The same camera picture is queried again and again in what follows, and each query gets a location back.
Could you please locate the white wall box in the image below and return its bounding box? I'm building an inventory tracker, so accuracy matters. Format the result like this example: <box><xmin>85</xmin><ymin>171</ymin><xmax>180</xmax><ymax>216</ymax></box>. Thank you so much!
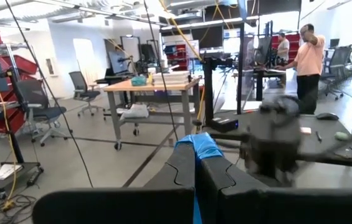
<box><xmin>45</xmin><ymin>57</ymin><xmax>55</xmax><ymax>76</ymax></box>

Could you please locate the yellow hanging cable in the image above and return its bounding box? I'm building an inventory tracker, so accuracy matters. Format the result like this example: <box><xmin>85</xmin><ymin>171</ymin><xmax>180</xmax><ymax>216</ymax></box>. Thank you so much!
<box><xmin>158</xmin><ymin>0</ymin><xmax>207</xmax><ymax>123</ymax></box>

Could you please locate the grey office chair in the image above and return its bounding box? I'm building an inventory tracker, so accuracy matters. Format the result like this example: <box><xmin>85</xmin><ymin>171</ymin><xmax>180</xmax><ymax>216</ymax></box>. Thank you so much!
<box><xmin>16</xmin><ymin>78</ymin><xmax>72</xmax><ymax>147</ymax></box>
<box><xmin>320</xmin><ymin>45</ymin><xmax>352</xmax><ymax>101</ymax></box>
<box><xmin>68</xmin><ymin>70</ymin><xmax>106</xmax><ymax>118</ymax></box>

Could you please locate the black standing desk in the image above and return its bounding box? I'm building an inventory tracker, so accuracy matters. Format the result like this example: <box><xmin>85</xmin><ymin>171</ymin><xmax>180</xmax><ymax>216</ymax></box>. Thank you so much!
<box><xmin>250</xmin><ymin>67</ymin><xmax>288</xmax><ymax>102</ymax></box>

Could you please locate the small green item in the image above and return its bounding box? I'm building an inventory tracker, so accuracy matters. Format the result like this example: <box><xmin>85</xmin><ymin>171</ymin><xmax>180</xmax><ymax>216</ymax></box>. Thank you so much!
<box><xmin>334</xmin><ymin>131</ymin><xmax>350</xmax><ymax>142</ymax></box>

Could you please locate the thin black hanging cable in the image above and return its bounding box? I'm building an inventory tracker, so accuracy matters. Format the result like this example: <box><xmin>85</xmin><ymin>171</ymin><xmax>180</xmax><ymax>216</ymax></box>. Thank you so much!
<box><xmin>5</xmin><ymin>0</ymin><xmax>95</xmax><ymax>189</ymax></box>
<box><xmin>142</xmin><ymin>0</ymin><xmax>179</xmax><ymax>141</ymax></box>

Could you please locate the stack of white boxes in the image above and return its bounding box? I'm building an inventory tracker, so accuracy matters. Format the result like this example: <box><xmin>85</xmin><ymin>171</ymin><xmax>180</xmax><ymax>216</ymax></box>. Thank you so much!
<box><xmin>151</xmin><ymin>70</ymin><xmax>193</xmax><ymax>86</ymax></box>

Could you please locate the black stand post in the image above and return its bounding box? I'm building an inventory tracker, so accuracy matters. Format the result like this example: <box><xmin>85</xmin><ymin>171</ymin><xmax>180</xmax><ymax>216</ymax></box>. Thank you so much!
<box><xmin>202</xmin><ymin>57</ymin><xmax>227</xmax><ymax>126</ymax></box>

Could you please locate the white board on stand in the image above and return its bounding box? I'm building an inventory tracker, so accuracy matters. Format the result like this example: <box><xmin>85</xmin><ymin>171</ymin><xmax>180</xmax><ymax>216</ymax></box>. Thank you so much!
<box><xmin>120</xmin><ymin>35</ymin><xmax>143</xmax><ymax>63</ymax></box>

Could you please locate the wooden rolling table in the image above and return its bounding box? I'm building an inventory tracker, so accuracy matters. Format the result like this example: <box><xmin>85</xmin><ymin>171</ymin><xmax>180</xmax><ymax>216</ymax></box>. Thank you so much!
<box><xmin>103</xmin><ymin>76</ymin><xmax>202</xmax><ymax>152</ymax></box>

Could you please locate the small teal bundle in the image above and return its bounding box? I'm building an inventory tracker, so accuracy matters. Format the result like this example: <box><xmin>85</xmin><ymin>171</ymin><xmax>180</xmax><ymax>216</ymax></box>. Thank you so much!
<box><xmin>130</xmin><ymin>75</ymin><xmax>148</xmax><ymax>87</ymax></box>

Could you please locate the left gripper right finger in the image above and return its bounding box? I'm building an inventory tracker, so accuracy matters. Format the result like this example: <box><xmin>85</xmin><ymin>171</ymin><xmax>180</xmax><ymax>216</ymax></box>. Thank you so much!
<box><xmin>198</xmin><ymin>155</ymin><xmax>352</xmax><ymax>224</ymax></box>

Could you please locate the small black box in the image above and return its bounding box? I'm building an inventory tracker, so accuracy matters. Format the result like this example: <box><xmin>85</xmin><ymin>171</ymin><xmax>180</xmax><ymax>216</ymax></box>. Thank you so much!
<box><xmin>211</xmin><ymin>116</ymin><xmax>239</xmax><ymax>133</ymax></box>

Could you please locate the teal trash bag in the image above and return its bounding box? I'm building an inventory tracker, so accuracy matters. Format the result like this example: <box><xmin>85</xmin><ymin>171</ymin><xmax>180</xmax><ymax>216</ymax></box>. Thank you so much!
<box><xmin>174</xmin><ymin>132</ymin><xmax>226</xmax><ymax>224</ymax></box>

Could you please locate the person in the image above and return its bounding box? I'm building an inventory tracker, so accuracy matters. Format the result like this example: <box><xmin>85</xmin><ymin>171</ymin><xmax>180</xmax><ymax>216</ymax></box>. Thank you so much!
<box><xmin>274</xmin><ymin>23</ymin><xmax>327</xmax><ymax>115</ymax></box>
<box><xmin>276</xmin><ymin>32</ymin><xmax>290</xmax><ymax>67</ymax></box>

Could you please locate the black computer mouse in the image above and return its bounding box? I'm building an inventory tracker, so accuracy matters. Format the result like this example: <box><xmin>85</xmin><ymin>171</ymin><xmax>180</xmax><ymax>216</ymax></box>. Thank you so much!
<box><xmin>315</xmin><ymin>112</ymin><xmax>340</xmax><ymax>121</ymax></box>

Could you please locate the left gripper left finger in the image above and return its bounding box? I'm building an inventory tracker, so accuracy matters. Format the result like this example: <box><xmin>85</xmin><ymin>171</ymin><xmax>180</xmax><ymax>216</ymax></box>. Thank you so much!
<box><xmin>32</xmin><ymin>142</ymin><xmax>197</xmax><ymax>224</ymax></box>

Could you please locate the white plastic bag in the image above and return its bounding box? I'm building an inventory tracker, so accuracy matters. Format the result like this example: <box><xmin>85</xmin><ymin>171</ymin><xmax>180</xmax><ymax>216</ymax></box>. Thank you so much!
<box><xmin>118</xmin><ymin>103</ymin><xmax>150</xmax><ymax>121</ymax></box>

